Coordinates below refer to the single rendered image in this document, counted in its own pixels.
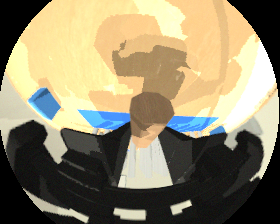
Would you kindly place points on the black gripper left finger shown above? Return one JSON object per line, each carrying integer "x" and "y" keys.
{"x": 111, "y": 147}

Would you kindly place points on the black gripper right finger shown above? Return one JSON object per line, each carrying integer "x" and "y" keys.
{"x": 182, "y": 151}

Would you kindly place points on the small light blue block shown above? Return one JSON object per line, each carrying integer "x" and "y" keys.
{"x": 218, "y": 130}
{"x": 43, "y": 102}

